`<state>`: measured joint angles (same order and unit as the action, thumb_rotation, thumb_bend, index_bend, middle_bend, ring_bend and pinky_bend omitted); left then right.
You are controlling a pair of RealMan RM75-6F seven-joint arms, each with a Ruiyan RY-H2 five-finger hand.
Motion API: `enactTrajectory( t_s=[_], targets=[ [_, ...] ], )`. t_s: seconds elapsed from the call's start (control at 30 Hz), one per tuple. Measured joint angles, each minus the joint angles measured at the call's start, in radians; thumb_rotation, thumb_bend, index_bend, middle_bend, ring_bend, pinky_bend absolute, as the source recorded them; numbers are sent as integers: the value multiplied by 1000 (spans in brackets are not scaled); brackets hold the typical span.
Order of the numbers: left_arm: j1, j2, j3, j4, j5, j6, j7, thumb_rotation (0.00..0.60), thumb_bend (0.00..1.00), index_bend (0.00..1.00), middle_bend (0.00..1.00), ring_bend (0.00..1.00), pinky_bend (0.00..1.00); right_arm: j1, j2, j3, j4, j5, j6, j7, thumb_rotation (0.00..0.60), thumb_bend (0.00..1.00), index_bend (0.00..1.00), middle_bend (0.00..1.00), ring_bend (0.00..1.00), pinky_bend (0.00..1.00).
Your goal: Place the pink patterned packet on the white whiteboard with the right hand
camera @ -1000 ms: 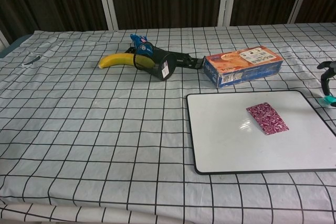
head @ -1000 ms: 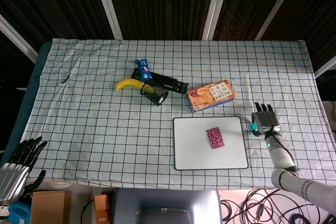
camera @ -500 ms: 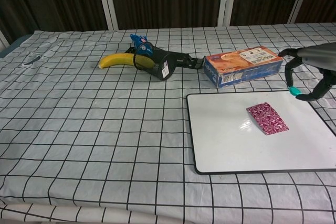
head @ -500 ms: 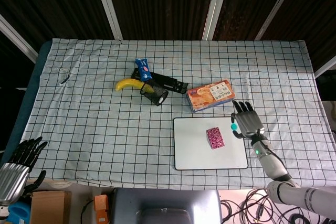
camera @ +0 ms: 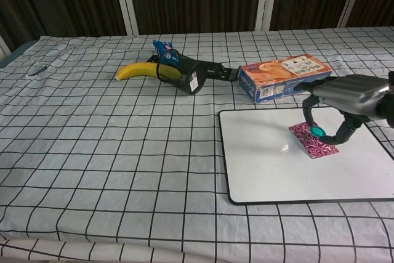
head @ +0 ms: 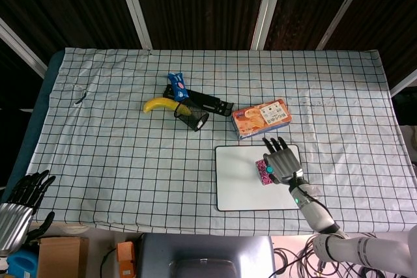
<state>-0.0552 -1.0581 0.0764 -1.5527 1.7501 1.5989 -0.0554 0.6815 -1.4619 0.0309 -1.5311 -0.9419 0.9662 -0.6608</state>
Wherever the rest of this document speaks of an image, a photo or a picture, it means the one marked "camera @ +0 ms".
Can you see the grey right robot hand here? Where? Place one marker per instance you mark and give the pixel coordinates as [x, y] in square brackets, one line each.
[351, 93]

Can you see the purple patterned card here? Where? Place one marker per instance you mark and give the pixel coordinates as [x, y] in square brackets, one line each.
[311, 144]

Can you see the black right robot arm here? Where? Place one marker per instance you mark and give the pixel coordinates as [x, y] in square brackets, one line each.
[387, 106]

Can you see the white dry-erase board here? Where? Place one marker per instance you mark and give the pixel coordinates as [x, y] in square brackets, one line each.
[261, 158]

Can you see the orange and blue cardboard box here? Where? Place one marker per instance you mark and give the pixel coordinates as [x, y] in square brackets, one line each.
[271, 73]

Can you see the black mesh pen cup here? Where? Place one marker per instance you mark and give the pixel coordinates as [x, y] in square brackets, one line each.
[189, 75]

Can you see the blue plastic toy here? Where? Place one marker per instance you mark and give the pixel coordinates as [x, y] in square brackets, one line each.
[160, 46]

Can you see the yellow banana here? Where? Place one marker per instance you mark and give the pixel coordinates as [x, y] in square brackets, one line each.
[135, 70]

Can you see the checkered light blue tablecloth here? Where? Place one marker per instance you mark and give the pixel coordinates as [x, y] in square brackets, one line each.
[123, 152]

